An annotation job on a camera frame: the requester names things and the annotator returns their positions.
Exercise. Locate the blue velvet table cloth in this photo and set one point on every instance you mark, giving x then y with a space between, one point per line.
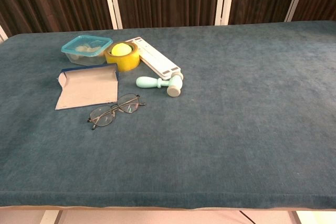
210 129

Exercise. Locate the yellow-green ball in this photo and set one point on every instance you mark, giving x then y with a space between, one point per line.
120 50

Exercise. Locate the mint green toy hammer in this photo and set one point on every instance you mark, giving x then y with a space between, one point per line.
147 81

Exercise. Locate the clear container with blue lid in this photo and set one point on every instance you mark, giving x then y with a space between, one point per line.
86 44

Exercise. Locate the white folding stand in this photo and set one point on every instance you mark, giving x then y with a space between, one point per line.
157 58

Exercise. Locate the yellow packing tape roll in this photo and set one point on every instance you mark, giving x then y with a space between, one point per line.
123 63

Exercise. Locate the glasses case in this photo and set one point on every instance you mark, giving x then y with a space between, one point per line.
86 90

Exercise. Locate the wire-rimmed eyeglasses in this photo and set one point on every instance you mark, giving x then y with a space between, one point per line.
103 116

